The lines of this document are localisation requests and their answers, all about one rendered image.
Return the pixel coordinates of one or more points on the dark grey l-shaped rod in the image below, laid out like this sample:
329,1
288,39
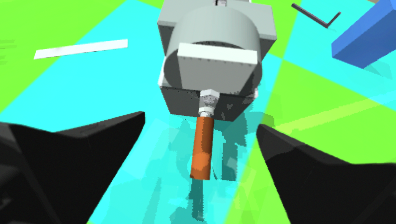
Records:
313,17

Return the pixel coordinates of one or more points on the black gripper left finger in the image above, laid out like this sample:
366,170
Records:
71,169

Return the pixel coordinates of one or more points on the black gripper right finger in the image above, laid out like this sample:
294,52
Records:
316,187

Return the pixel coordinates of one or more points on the blue rectangular block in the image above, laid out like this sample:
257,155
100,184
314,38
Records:
370,38

